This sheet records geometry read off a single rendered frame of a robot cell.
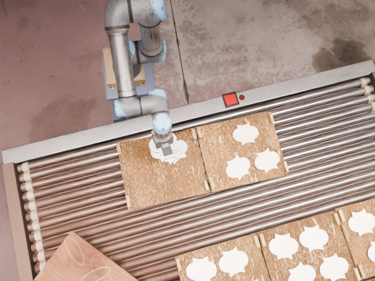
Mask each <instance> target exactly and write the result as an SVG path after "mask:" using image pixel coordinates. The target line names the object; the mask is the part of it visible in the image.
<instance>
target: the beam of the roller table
mask: <svg viewBox="0 0 375 281"><path fill-rule="evenodd" d="M374 71H375V65H374V63H373V61H372V60H368V61H363V62H359V63H356V64H352V65H348V66H343V67H339V68H336V69H331V70H327V71H323V72H319V73H316V74H311V75H306V76H302V77H298V78H295V79H291V80H286V81H282V82H279V83H275V84H270V85H266V86H262V87H258V88H254V89H250V90H246V91H241V92H238V93H236V94H237V97H238V100H239V105H236V106H232V107H229V108H226V107H225V104H224V101H223V98H222V96H221V97H218V98H214V99H209V100H205V101H200V102H197V103H193V104H189V105H184V106H180V107H177V108H173V109H169V114H170V119H171V122H172V126H175V125H179V124H183V123H187V122H192V121H195V120H199V119H203V118H207V117H212V116H215V115H219V114H223V113H227V112H231V111H234V110H238V109H243V108H247V107H250V106H254V105H258V104H263V103H267V102H270V101H274V100H278V99H283V98H287V97H290V96H294V95H299V94H303V93H307V92H310V91H314V90H318V89H322V88H327V87H330V86H334V85H338V84H342V83H347V82H350V81H354V80H358V79H360V78H363V77H364V78H365V77H367V76H368V75H369V74H370V73H371V72H374ZM240 95H244V97H245V98H244V100H240V99H239V96H240ZM152 130H153V126H152V116H151V114H148V115H144V116H141V117H136V118H132V119H127V120H123V121H120V122H116V123H112V124H107V125H103V126H100V127H96V128H91V129H87V130H82V131H79V132H75V133H71V134H67V135H62V136H59V137H55V138H50V139H46V140H42V141H39V142H35V143H30V144H26V145H23V146H18V147H14V148H10V149H5V150H2V151H1V152H2V158H3V164H6V163H11V162H14V163H15V164H17V165H19V164H22V163H25V162H32V161H36V160H39V159H44V158H48V157H52V156H57V155H60V154H64V153H67V152H72V151H76V150H79V149H83V148H88V147H92V146H96V145H99V144H103V143H108V142H112V141H116V140H119V139H123V138H128V137H132V136H135V135H139V134H143V133H147V132H151V131H152Z"/></svg>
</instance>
